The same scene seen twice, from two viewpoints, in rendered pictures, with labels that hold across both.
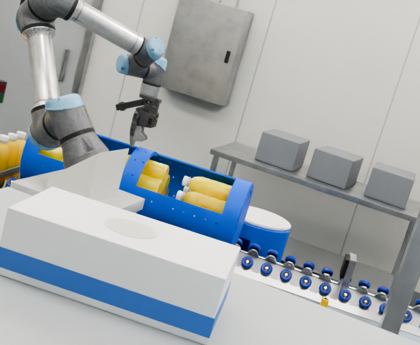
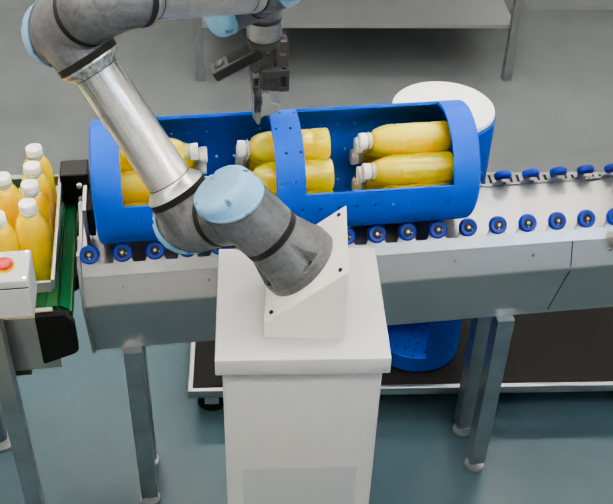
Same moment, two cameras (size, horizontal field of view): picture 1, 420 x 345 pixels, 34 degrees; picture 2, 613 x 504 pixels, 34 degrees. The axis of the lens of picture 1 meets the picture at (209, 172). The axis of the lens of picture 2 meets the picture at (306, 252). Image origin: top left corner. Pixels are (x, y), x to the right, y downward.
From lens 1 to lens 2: 1.29 m
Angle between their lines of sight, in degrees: 32
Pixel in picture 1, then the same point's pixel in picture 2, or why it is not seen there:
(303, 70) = not seen: outside the picture
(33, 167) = (124, 228)
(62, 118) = (247, 229)
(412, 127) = not seen: outside the picture
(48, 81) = (160, 149)
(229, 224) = (469, 194)
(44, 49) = (124, 94)
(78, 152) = (298, 271)
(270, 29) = not seen: outside the picture
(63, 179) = (292, 319)
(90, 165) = (337, 291)
